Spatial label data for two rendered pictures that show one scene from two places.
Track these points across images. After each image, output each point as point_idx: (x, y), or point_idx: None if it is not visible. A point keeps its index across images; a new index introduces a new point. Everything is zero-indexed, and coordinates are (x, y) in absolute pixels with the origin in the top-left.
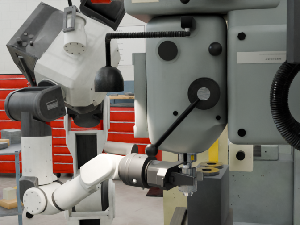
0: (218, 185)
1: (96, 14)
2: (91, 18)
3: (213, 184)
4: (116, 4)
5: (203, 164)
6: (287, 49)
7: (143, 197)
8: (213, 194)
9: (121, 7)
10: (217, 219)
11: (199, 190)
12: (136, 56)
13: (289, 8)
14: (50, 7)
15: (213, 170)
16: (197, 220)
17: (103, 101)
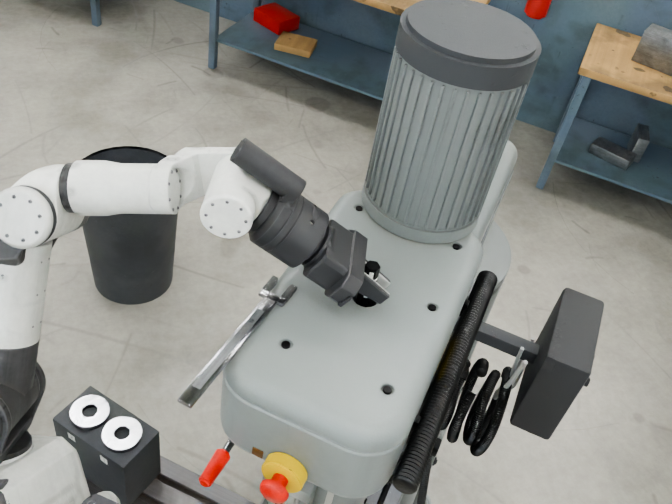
0: (158, 438)
1: (13, 442)
2: (13, 458)
3: (152, 444)
4: (35, 389)
5: (89, 424)
6: (525, 423)
7: None
8: (153, 452)
9: (40, 385)
10: (157, 467)
11: (138, 464)
12: (312, 492)
13: (546, 407)
14: None
15: (133, 427)
16: (137, 491)
17: None
